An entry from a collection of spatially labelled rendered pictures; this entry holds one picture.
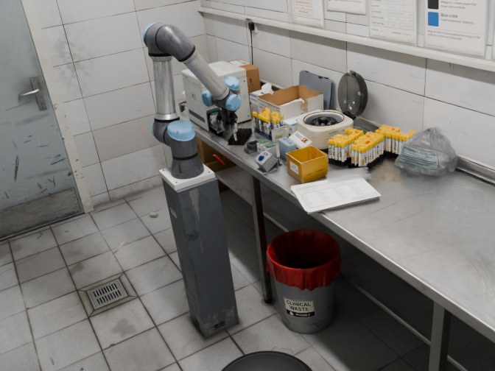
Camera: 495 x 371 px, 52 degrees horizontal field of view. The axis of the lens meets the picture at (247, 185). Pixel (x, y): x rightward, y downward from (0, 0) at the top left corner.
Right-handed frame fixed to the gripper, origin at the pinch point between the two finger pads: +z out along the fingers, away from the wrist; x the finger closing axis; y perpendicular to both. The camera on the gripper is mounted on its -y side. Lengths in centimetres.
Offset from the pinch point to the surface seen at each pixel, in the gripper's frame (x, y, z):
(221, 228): -27, 54, 5
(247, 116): 20.3, -7.1, 6.4
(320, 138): 25, 46, -29
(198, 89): -4.4, -22.1, -9.2
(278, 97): 38.5, -6.3, -3.2
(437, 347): -6, 149, -53
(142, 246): -45, -6, 110
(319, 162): 9, 64, -40
